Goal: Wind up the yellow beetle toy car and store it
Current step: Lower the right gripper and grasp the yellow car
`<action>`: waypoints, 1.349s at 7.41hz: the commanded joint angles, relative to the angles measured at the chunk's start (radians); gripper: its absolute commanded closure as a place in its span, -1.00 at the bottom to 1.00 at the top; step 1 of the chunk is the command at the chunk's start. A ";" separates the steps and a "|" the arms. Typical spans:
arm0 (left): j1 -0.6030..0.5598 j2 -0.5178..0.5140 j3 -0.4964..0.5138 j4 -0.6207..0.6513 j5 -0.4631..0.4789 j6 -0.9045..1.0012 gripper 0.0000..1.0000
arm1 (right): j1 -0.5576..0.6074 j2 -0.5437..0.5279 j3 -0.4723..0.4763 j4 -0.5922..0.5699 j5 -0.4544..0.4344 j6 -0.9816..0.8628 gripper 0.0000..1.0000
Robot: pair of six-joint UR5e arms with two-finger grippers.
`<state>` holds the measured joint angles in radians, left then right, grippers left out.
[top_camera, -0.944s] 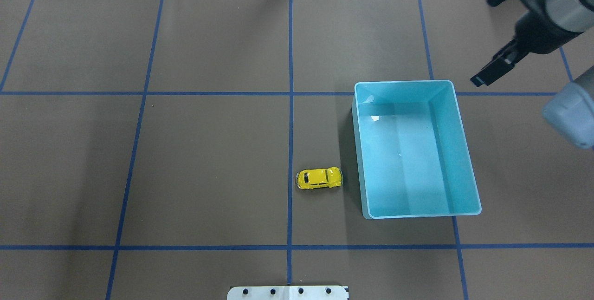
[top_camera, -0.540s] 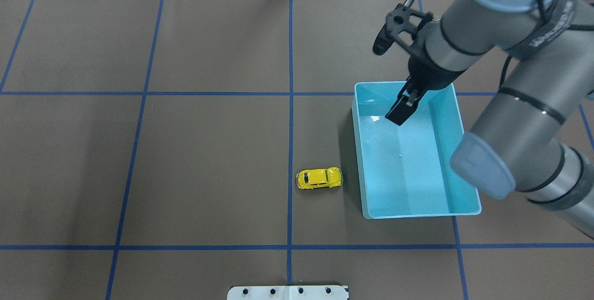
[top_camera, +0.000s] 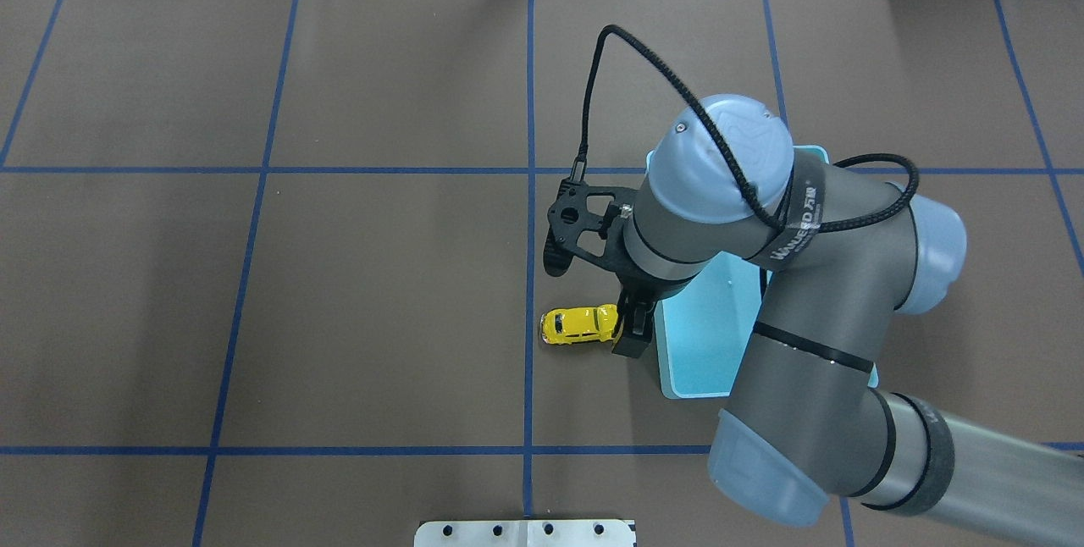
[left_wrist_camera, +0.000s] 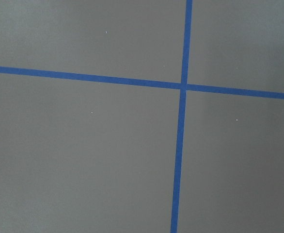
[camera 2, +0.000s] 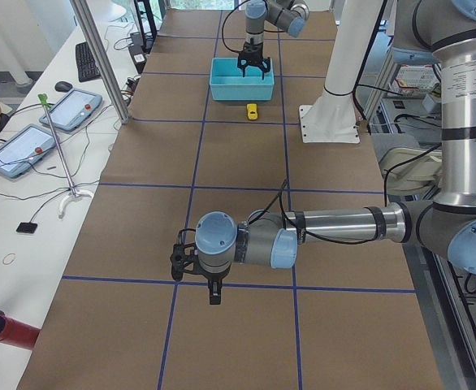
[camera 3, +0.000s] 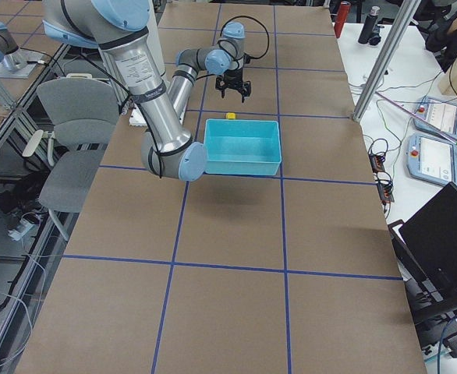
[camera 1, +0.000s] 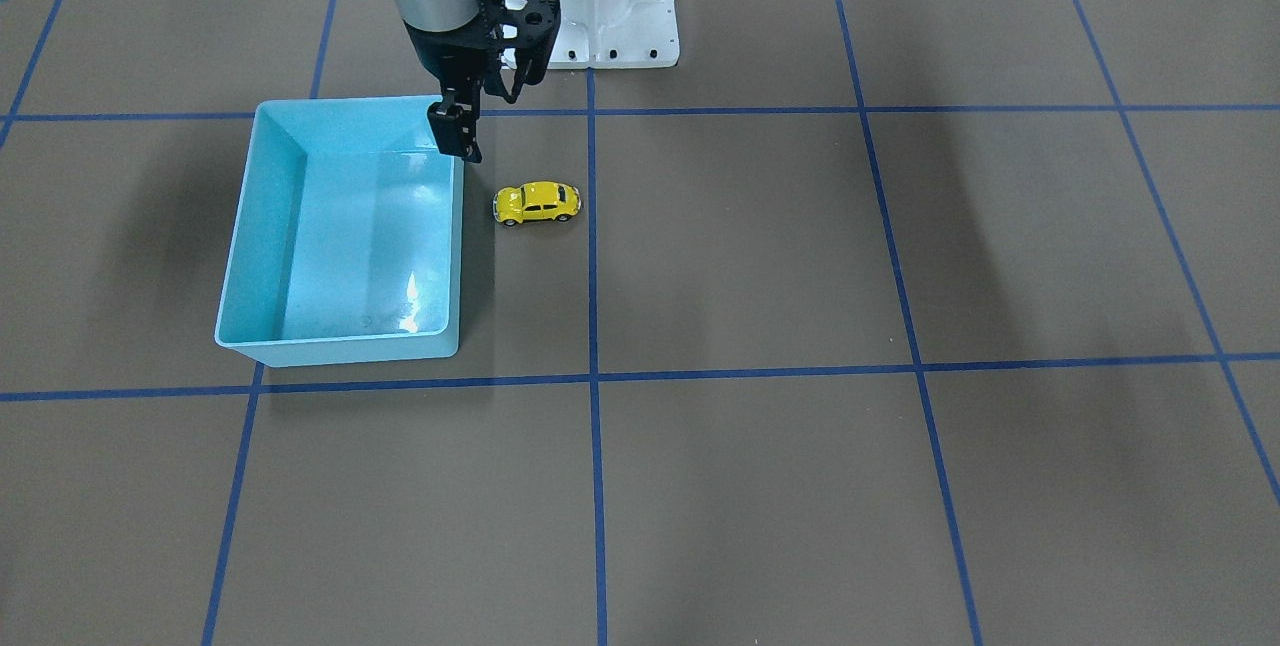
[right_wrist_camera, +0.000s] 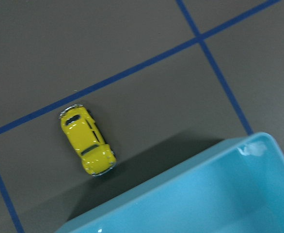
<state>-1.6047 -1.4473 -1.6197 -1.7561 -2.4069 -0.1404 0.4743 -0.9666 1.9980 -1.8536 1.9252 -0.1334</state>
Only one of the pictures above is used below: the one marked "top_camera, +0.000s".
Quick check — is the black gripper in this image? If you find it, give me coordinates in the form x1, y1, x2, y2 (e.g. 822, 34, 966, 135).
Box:
611, 266, 678, 359

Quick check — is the yellow beetle toy car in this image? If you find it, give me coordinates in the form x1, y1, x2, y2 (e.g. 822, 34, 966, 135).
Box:
539, 304, 621, 346

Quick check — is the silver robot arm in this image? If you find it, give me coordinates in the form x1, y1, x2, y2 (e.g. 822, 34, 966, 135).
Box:
619, 95, 1083, 546

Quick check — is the light blue plastic bin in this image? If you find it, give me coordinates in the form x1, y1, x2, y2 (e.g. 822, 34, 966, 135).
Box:
645, 145, 882, 401

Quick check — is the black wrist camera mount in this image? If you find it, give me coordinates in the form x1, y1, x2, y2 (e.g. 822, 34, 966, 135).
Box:
543, 177, 645, 281

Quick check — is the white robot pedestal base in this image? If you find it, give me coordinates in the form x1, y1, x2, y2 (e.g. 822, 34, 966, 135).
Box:
413, 517, 638, 546

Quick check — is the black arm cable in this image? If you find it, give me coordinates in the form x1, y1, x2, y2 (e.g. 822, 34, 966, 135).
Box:
572, 24, 921, 235

